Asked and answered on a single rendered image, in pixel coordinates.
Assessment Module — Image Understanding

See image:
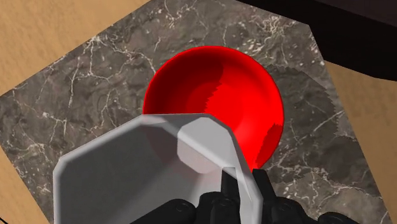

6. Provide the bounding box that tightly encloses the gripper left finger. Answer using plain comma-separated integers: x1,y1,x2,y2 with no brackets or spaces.
130,170,249,224

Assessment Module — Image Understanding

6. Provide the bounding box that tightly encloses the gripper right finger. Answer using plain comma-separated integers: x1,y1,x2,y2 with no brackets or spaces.
252,168,361,224

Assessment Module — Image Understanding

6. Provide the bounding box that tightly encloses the white octagonal bowl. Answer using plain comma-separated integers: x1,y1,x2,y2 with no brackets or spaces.
52,113,265,224

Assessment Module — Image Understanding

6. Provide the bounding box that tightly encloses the red round bowl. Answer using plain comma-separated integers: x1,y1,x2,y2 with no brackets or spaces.
142,45,285,172

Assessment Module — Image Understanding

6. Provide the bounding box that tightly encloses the dark marble top table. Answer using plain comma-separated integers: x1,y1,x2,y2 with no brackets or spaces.
0,0,393,224

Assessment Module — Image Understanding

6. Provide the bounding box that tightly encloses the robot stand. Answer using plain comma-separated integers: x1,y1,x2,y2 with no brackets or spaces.
235,0,397,82

